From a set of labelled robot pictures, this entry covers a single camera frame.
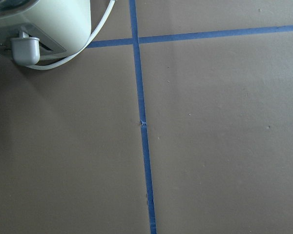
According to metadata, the white appliance box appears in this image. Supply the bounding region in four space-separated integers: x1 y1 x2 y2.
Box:
0 0 91 60

